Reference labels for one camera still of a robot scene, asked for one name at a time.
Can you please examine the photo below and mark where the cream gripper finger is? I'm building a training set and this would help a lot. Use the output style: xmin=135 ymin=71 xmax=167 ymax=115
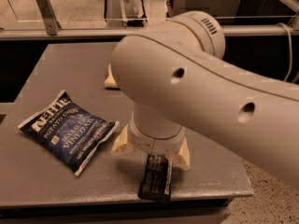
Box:
xmin=170 ymin=138 xmax=191 ymax=171
xmin=111 ymin=126 xmax=135 ymax=155

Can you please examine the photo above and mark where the left metal rail bracket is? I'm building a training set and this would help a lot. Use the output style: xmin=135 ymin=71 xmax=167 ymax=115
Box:
xmin=36 ymin=0 xmax=61 ymax=35

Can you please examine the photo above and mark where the black rxbar chocolate bar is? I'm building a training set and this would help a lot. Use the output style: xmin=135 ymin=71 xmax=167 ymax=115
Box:
xmin=138 ymin=154 xmax=173 ymax=203

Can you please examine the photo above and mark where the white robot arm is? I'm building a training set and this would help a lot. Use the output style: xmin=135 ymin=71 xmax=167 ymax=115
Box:
xmin=111 ymin=11 xmax=299 ymax=189

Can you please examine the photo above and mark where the white cable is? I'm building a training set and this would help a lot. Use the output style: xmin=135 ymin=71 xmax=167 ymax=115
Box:
xmin=276 ymin=21 xmax=299 ymax=83

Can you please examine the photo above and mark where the yellow sponge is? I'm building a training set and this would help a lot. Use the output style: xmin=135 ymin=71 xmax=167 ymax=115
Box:
xmin=104 ymin=65 xmax=119 ymax=89

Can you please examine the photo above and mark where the blue kettle chips bag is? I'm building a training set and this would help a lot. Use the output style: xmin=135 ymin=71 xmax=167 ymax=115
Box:
xmin=18 ymin=91 xmax=119 ymax=176

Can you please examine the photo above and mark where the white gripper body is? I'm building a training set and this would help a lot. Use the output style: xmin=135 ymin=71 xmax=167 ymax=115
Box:
xmin=127 ymin=104 xmax=185 ymax=155

